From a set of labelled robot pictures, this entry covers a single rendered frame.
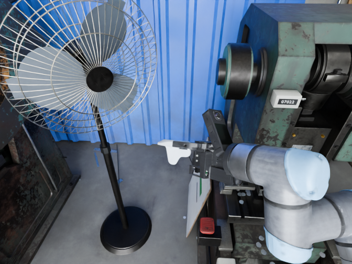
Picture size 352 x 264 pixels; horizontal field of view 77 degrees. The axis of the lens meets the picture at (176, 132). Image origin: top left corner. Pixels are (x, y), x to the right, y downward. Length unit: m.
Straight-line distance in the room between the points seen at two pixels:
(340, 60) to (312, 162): 0.49
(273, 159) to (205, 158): 0.16
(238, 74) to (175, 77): 1.35
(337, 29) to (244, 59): 0.25
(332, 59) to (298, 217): 0.52
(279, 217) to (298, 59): 0.43
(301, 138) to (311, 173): 0.55
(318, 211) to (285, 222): 0.07
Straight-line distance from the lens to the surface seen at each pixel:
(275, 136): 0.82
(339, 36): 0.80
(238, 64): 0.72
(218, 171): 0.49
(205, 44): 1.93
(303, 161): 0.38
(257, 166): 0.41
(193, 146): 0.50
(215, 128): 0.49
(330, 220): 0.47
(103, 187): 2.18
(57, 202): 2.18
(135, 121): 2.33
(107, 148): 1.23
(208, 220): 1.02
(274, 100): 0.69
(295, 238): 0.44
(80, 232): 1.98
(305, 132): 0.90
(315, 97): 0.87
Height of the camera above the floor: 1.63
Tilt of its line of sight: 37 degrees down
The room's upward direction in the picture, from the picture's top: straight up
